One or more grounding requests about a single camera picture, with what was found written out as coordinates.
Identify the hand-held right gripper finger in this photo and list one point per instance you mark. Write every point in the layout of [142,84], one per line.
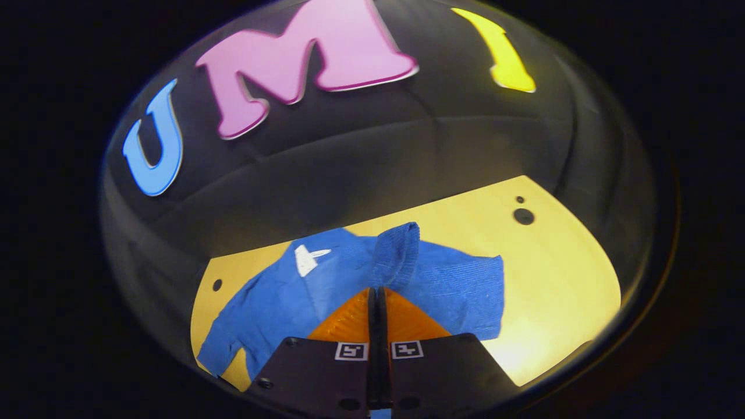
[372,361]
[384,361]

